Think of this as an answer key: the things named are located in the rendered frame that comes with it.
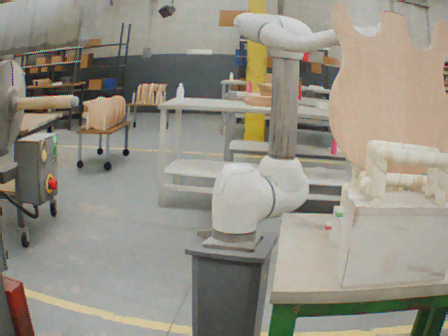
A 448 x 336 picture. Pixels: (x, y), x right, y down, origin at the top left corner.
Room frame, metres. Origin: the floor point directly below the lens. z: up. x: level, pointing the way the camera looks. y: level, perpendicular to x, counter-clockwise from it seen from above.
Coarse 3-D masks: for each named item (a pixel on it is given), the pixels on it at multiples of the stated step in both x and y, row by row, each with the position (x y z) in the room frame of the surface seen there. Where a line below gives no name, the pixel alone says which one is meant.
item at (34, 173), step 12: (24, 144) 1.41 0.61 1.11; (36, 144) 1.40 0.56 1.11; (48, 144) 1.48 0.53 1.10; (24, 156) 1.41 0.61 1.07; (36, 156) 1.40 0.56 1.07; (48, 156) 1.48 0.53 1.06; (24, 168) 1.41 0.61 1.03; (36, 168) 1.40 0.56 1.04; (48, 168) 1.48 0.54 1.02; (24, 180) 1.41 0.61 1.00; (36, 180) 1.40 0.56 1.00; (48, 180) 1.47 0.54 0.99; (0, 192) 1.40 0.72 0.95; (24, 192) 1.41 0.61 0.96; (36, 192) 1.40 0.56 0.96; (48, 192) 1.46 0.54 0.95; (36, 204) 1.40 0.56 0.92; (36, 216) 1.44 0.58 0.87
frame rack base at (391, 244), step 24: (360, 192) 1.03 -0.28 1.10; (408, 192) 1.04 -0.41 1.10; (360, 216) 0.92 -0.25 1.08; (384, 216) 0.92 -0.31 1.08; (408, 216) 0.91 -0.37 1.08; (432, 216) 0.91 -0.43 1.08; (360, 240) 0.92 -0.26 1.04; (384, 240) 0.92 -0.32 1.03; (408, 240) 0.91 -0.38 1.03; (432, 240) 0.91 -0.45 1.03; (336, 264) 1.04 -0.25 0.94; (360, 264) 0.92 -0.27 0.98; (384, 264) 0.91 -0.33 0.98; (408, 264) 0.91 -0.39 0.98; (432, 264) 0.91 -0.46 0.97
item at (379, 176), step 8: (376, 160) 0.93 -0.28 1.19; (384, 160) 0.93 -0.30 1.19; (376, 168) 0.93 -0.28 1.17; (384, 168) 0.93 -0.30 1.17; (376, 176) 0.93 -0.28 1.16; (384, 176) 0.93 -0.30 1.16; (376, 184) 0.93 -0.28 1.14; (384, 184) 0.93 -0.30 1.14; (376, 192) 0.93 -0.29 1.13; (384, 192) 0.94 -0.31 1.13; (376, 200) 0.93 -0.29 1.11
